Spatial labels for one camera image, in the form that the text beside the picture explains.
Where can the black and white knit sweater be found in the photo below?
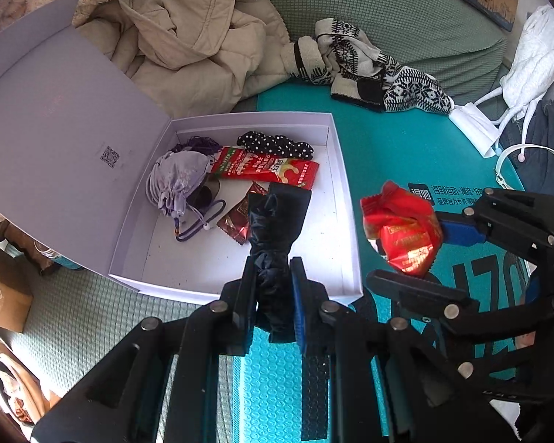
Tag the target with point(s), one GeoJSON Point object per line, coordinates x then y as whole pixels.
{"type": "Point", "coordinates": [351, 46]}

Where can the white cloth bag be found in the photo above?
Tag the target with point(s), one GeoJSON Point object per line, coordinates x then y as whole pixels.
{"type": "Point", "coordinates": [540, 55]}

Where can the white cardboard box with lid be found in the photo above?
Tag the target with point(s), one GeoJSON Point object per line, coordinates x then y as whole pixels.
{"type": "Point", "coordinates": [189, 258]}

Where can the black polka dot scrunchie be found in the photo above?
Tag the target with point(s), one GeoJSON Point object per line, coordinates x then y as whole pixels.
{"type": "Point", "coordinates": [277, 144]}

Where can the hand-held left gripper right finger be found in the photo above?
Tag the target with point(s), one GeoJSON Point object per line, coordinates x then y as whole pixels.
{"type": "Point", "coordinates": [300, 307]}

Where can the beige puffer jacket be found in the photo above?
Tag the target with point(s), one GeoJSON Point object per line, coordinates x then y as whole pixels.
{"type": "Point", "coordinates": [189, 32]}

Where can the dark red snack packet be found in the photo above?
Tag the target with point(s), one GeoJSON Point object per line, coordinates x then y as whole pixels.
{"type": "Point", "coordinates": [234, 222]}

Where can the white face mask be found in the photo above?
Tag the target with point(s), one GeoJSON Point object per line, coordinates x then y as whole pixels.
{"type": "Point", "coordinates": [473, 127]}

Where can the grey translucent small case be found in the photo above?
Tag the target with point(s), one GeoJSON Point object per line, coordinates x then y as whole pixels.
{"type": "Point", "coordinates": [205, 196]}

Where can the brown furry boot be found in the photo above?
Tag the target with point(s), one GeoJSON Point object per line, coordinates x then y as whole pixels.
{"type": "Point", "coordinates": [18, 240]}

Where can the teal foam mat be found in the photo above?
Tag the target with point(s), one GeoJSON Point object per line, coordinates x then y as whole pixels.
{"type": "Point", "coordinates": [388, 147]}

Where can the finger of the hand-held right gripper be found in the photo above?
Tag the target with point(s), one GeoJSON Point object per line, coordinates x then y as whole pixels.
{"type": "Point", "coordinates": [420, 290]}
{"type": "Point", "coordinates": [461, 233]}

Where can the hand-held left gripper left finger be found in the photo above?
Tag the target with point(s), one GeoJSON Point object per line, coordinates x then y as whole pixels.
{"type": "Point", "coordinates": [248, 300]}

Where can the long red snack packet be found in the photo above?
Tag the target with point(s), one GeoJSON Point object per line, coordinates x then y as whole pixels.
{"type": "Point", "coordinates": [258, 166]}

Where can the crinkled red snack packet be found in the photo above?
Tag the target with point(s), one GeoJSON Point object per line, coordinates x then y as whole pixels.
{"type": "Point", "coordinates": [406, 235]}

